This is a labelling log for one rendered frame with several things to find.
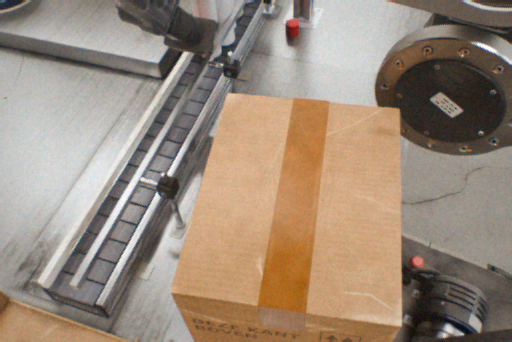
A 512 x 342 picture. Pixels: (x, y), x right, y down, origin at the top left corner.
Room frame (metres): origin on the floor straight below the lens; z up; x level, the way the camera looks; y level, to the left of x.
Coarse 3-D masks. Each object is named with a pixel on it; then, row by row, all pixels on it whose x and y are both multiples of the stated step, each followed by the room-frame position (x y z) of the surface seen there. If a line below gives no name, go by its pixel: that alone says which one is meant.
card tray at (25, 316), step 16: (0, 304) 0.32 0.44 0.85; (16, 304) 0.32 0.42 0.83; (0, 320) 0.30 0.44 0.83; (16, 320) 0.29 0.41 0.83; (32, 320) 0.29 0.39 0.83; (48, 320) 0.29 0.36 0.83; (64, 320) 0.29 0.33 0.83; (0, 336) 0.27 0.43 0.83; (16, 336) 0.27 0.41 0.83; (32, 336) 0.27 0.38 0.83; (48, 336) 0.26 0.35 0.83; (64, 336) 0.26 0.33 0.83; (80, 336) 0.26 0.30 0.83; (96, 336) 0.26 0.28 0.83; (112, 336) 0.26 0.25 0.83
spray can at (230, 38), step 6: (216, 0) 0.89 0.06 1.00; (222, 0) 0.89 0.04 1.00; (228, 0) 0.90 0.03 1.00; (216, 6) 0.89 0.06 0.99; (222, 6) 0.89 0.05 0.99; (228, 6) 0.90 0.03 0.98; (222, 12) 0.89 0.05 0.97; (228, 12) 0.90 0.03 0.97; (222, 18) 0.89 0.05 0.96; (222, 24) 0.89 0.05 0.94; (228, 36) 0.89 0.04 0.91; (234, 36) 0.92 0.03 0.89; (228, 42) 0.89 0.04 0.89
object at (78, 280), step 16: (240, 0) 0.95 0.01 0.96; (224, 32) 0.84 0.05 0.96; (192, 80) 0.70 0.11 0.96; (176, 112) 0.62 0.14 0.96; (160, 144) 0.54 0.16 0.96; (144, 160) 0.51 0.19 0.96; (144, 176) 0.48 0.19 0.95; (128, 192) 0.44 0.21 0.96; (112, 224) 0.39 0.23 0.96; (96, 240) 0.36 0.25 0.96; (96, 256) 0.34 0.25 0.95; (80, 272) 0.31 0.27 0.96
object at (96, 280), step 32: (256, 0) 1.07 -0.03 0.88; (192, 64) 0.84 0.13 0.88; (192, 96) 0.74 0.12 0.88; (160, 128) 0.65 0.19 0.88; (128, 160) 0.58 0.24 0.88; (160, 160) 0.57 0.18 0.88; (96, 224) 0.44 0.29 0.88; (128, 224) 0.43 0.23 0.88; (64, 288) 0.32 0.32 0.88; (96, 288) 0.32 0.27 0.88
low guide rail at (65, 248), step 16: (176, 64) 0.80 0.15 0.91; (176, 80) 0.77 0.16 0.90; (160, 96) 0.71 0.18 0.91; (144, 128) 0.63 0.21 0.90; (128, 144) 0.59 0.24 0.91; (112, 176) 0.52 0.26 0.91; (96, 192) 0.48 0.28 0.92; (96, 208) 0.46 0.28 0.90; (80, 224) 0.42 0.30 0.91; (64, 240) 0.39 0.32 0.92; (64, 256) 0.37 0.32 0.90; (48, 272) 0.34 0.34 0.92
